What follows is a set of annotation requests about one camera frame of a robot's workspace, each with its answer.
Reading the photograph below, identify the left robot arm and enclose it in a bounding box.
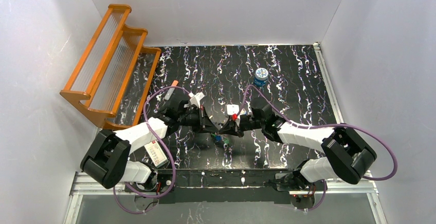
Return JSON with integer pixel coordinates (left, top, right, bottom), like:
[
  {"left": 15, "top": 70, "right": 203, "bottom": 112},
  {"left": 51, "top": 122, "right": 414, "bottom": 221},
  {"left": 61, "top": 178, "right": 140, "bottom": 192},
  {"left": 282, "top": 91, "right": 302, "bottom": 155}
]
[{"left": 80, "top": 92, "right": 218, "bottom": 189}]

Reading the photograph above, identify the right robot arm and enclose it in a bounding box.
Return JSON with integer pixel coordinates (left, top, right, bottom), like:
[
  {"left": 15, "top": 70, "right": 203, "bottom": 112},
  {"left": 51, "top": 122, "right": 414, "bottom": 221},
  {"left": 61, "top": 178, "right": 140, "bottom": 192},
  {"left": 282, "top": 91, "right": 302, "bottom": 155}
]
[{"left": 219, "top": 98, "right": 377, "bottom": 189}]

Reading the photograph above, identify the orange capped white highlighter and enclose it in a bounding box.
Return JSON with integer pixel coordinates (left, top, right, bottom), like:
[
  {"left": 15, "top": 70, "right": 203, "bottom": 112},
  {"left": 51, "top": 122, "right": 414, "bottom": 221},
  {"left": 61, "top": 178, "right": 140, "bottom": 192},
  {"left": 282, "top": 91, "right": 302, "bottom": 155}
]
[{"left": 164, "top": 80, "right": 178, "bottom": 101}]

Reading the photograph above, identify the white label box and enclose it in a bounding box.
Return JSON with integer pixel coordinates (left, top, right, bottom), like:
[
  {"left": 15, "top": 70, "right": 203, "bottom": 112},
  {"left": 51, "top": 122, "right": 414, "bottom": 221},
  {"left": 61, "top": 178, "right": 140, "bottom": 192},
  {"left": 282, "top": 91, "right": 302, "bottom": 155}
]
[{"left": 144, "top": 140, "right": 169, "bottom": 168}]

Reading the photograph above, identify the blue round tin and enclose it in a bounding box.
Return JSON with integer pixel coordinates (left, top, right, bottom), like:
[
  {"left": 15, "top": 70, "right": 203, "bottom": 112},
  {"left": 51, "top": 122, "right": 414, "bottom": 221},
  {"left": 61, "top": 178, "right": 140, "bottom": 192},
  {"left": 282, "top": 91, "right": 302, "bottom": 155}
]
[{"left": 253, "top": 68, "right": 269, "bottom": 87}]

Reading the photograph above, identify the orange wooden tiered rack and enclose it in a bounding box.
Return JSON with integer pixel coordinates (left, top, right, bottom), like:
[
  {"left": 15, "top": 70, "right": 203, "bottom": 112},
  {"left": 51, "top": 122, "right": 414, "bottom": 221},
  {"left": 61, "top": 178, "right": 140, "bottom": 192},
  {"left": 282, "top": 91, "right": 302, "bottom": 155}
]
[{"left": 60, "top": 4, "right": 161, "bottom": 130}]

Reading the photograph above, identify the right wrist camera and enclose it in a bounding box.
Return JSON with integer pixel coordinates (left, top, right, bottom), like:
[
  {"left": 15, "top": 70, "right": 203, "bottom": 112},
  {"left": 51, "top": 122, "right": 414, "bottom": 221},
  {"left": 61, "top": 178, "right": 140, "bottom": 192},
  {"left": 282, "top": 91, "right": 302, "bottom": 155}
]
[{"left": 225, "top": 104, "right": 240, "bottom": 121}]

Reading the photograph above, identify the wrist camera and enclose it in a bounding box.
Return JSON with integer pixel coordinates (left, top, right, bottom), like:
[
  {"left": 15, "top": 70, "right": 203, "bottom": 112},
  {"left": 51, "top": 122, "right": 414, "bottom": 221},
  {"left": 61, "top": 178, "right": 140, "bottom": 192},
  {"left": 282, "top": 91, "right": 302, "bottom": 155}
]
[
  {"left": 225, "top": 104, "right": 240, "bottom": 121},
  {"left": 188, "top": 92, "right": 205, "bottom": 108}
]

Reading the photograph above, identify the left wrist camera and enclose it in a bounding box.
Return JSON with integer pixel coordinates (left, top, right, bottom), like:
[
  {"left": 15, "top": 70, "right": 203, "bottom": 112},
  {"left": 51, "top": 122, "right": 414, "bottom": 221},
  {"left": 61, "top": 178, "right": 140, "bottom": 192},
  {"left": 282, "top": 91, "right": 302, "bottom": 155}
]
[{"left": 188, "top": 92, "right": 205, "bottom": 108}]

